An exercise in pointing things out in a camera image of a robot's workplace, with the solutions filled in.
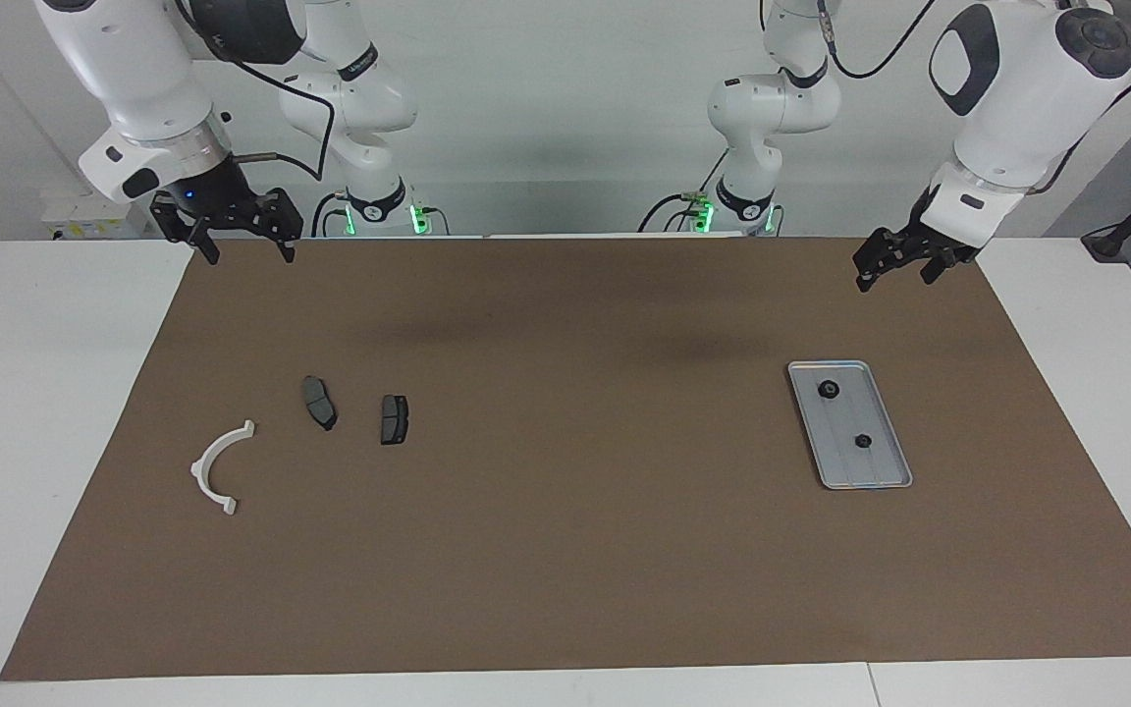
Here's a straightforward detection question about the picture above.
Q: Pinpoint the white power strip box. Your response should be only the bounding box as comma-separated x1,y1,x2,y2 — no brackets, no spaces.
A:
40,190,150,243

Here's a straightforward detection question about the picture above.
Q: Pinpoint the silver metal tray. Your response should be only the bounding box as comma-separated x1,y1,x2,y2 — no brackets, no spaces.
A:
787,359,914,490

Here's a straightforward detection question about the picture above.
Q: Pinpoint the black base cable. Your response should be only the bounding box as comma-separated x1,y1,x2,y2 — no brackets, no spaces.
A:
310,191,350,239
637,147,731,235

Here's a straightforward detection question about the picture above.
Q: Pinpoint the black left base cable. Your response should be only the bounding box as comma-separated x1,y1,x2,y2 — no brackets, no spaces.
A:
637,147,731,235

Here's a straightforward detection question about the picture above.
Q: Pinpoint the white half-ring bracket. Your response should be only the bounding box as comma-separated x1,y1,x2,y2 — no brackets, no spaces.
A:
189,419,257,517

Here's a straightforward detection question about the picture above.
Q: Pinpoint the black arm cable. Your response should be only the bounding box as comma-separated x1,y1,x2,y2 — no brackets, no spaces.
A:
173,0,338,183
816,0,1131,197

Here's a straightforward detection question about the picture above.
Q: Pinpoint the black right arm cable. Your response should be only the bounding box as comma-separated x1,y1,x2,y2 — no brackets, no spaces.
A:
173,0,338,183

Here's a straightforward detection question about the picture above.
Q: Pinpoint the elongated dark brake pad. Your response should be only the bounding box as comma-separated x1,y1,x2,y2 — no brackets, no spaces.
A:
301,375,339,432

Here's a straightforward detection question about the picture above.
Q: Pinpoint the brown table mat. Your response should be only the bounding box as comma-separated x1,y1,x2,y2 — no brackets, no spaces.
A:
0,236,1131,682

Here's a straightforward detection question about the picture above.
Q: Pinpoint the rectangular dark brake pad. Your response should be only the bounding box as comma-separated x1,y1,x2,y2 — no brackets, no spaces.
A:
380,394,412,447

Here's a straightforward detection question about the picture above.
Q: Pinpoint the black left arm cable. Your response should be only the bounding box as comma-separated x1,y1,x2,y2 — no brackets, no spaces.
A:
816,0,1131,197

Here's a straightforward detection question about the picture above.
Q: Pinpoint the black right base cable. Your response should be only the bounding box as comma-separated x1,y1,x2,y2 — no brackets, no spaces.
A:
310,191,350,239

